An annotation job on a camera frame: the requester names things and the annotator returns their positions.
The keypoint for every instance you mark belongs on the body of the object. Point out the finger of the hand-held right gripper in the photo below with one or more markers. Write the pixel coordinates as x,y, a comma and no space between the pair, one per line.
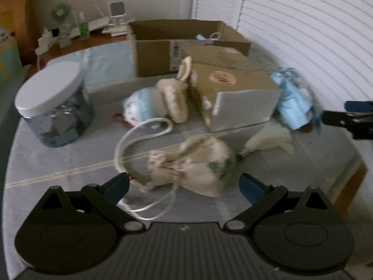
338,118
360,105

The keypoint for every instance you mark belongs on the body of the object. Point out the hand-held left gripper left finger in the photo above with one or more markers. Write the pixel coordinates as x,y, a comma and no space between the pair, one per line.
118,188

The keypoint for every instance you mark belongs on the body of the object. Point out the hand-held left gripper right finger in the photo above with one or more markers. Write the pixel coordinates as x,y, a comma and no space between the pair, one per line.
250,189

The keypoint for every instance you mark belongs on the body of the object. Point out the pack of blue face masks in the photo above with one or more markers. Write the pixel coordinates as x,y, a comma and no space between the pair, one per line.
291,99

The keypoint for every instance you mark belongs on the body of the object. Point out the white cloth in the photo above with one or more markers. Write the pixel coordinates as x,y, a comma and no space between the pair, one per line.
271,140

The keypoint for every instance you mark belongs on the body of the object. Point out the beige knitted slipper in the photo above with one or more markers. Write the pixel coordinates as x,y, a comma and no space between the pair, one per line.
174,99

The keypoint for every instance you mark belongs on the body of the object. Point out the cardboard box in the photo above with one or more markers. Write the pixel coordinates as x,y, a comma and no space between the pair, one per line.
151,55

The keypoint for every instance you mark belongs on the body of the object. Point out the beige frayed cloth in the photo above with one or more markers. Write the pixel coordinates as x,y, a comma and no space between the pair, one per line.
185,67

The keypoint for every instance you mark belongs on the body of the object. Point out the clear jar with white lid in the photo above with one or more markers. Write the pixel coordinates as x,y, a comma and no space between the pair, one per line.
52,116

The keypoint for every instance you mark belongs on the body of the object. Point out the white window blinds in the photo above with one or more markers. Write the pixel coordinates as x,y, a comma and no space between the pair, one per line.
291,20

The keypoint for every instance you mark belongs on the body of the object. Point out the closed brown cardboard package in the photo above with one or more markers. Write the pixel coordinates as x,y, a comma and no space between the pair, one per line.
233,78

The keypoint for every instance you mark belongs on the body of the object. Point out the light blue table mat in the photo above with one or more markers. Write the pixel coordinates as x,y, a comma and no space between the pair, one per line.
102,64

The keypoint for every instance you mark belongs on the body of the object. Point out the blue face mask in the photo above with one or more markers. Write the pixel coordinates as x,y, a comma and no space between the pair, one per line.
201,37

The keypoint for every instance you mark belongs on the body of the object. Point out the green bottle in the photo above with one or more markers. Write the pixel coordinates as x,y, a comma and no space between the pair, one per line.
84,29

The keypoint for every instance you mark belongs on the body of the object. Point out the white power strip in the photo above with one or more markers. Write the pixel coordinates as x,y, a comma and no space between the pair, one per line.
46,39

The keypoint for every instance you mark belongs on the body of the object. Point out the white router with phone stand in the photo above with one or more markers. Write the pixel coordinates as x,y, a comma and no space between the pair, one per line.
116,9

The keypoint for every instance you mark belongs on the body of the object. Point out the small green desk fan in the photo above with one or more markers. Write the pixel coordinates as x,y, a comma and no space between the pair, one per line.
61,13

